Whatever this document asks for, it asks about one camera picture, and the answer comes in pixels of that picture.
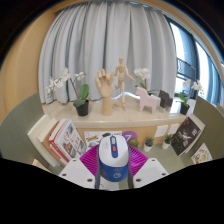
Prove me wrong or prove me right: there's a white wall socket plate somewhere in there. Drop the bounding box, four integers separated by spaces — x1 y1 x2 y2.
154 124 169 138
167 123 180 136

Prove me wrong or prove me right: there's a dark-framed window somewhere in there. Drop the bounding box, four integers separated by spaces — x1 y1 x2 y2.
166 16 224 108

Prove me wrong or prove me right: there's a colourful sticker card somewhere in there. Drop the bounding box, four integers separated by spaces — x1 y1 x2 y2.
190 142 214 165

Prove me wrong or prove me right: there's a white sticker sheet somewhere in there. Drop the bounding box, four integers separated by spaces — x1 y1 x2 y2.
83 130 123 151

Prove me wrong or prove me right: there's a blue and white computer mouse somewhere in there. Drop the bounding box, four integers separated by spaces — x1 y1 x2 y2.
97 134 130 184

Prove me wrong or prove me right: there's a tan cover book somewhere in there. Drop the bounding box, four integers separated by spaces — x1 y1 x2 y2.
37 117 68 166

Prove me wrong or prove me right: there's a round purple number sign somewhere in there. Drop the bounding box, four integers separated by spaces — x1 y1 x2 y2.
121 130 138 144

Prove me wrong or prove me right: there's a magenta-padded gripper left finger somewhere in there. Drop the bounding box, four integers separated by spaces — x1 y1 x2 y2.
58 144 101 190

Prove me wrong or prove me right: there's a wooden hand model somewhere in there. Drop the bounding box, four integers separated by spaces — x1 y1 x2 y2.
94 68 115 117

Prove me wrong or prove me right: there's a pink wooden horse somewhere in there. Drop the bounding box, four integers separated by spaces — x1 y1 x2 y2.
134 86 159 115

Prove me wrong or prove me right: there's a red book with photo cover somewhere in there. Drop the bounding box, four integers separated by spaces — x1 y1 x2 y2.
48 118 88 164

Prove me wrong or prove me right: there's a grey curtain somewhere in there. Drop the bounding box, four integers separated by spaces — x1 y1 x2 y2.
38 1 178 104

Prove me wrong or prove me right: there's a white books stack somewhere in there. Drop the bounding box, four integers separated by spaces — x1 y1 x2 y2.
186 113 206 136

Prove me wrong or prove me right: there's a white orchid in black pot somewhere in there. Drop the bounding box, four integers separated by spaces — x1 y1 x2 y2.
176 79 204 116
45 67 91 117
133 67 159 96

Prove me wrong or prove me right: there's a dark cover book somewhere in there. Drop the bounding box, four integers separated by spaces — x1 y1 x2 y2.
170 116 203 157

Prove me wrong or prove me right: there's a black wooden horse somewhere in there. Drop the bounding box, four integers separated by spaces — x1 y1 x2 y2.
157 89 174 112

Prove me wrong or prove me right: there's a wooden artist mannequin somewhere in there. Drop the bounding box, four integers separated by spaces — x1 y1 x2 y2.
110 56 137 109

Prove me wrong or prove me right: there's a white book with red band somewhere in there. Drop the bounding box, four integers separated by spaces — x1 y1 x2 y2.
44 119 73 165

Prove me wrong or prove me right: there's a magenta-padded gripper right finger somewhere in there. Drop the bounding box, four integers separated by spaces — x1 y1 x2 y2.
127 145 169 190

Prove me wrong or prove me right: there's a thick white book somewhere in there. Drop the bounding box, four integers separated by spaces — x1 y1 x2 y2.
27 114 61 168

